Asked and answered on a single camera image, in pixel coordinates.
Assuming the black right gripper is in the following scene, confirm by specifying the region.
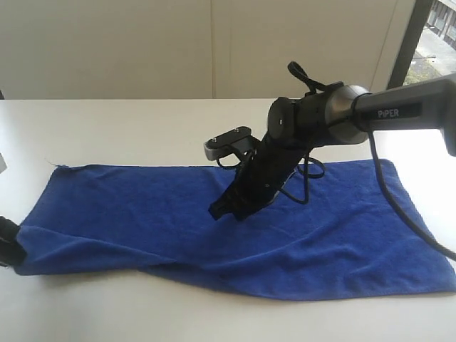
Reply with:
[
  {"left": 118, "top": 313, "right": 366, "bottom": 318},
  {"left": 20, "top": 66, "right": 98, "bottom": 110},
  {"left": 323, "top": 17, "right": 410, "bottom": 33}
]
[{"left": 209, "top": 138, "right": 309, "bottom": 222}]

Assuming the blue microfiber towel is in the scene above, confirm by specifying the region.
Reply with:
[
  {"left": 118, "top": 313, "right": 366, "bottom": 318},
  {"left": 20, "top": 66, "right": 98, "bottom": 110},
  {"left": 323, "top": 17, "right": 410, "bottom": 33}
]
[{"left": 15, "top": 160, "right": 455, "bottom": 301}]

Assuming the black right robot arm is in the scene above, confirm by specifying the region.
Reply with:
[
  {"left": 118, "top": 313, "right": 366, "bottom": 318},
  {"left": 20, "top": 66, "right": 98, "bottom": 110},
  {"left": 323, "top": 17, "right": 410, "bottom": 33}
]
[{"left": 204, "top": 74, "right": 455, "bottom": 221}]

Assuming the dark window frame post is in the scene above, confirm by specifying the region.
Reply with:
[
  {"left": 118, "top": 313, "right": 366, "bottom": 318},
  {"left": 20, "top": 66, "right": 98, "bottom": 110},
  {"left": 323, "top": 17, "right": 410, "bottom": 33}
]
[{"left": 386, "top": 0, "right": 433, "bottom": 89}]

